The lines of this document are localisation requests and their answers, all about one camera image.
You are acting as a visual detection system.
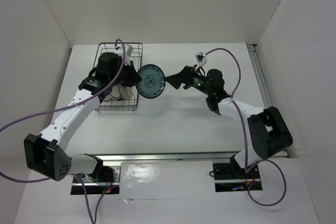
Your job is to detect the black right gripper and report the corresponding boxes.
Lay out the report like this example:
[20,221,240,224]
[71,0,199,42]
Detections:
[164,65,212,96]

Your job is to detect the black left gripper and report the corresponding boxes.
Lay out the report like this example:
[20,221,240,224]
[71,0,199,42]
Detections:
[109,60,141,87]

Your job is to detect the clear round plate stand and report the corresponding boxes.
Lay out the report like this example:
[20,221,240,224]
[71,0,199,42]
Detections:
[118,85,134,101]

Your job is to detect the small blue patterned plate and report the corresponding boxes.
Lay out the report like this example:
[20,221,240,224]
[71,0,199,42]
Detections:
[135,64,165,99]

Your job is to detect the white plate green red rings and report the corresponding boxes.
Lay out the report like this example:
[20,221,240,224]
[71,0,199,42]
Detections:
[108,84,123,102]

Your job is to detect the white plate orange sunburst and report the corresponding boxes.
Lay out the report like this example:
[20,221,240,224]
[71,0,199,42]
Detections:
[100,92,113,102]

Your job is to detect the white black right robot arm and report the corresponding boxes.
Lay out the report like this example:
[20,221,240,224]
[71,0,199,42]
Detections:
[165,66,293,178]

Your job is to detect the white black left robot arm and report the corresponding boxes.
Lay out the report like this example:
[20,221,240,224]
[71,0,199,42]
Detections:
[24,49,142,182]

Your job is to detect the grey wire dish rack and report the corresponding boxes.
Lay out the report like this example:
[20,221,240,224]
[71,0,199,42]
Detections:
[93,42,143,113]

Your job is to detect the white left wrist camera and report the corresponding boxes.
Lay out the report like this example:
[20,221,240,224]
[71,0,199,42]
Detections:
[115,45,134,65]

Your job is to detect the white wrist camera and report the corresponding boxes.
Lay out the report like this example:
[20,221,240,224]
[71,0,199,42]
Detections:
[195,52,207,69]
[115,45,134,65]

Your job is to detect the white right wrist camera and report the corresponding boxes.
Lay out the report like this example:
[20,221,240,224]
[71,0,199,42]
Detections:
[195,52,207,69]

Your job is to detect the aluminium front rail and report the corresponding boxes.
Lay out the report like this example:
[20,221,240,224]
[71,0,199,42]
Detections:
[97,152,236,162]

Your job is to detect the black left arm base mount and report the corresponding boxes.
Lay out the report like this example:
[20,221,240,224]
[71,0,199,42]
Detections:
[80,163,121,195]

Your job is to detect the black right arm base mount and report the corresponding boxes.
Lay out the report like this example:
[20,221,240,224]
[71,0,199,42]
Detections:
[208,163,263,193]

